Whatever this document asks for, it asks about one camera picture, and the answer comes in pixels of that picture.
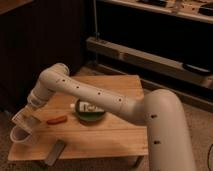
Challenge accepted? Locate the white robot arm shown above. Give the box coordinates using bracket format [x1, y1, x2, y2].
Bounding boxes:
[27, 63, 196, 171]

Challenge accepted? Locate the black object on rail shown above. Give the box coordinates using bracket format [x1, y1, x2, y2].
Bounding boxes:
[182, 63, 212, 76]

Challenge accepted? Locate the upper wooden shelf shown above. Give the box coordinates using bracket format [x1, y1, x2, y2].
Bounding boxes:
[100, 0, 213, 24]

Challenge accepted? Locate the dark green bowl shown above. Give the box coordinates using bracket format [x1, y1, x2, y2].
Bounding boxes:
[75, 99, 106, 122]

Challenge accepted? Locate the wooden table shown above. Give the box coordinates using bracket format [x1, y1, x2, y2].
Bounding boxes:
[8, 75, 148, 161]

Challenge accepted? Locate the long metal rail shelf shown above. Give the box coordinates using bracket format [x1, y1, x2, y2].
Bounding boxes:
[86, 37, 213, 90]

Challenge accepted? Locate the metal table leg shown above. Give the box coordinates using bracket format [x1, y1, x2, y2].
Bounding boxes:
[133, 156, 144, 168]

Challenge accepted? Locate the vertical metal pole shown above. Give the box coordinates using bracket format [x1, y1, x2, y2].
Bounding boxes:
[93, 0, 99, 40]

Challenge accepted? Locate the grey rectangular block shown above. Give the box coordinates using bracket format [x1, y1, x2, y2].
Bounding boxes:
[44, 140, 66, 166]

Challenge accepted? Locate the orange carrot toy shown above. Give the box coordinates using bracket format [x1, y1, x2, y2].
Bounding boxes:
[46, 115, 67, 125]

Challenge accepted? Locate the white sponge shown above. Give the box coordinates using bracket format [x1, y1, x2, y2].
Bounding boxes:
[12, 109, 41, 134]

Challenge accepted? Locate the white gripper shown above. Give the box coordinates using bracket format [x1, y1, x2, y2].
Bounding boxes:
[27, 93, 44, 108]

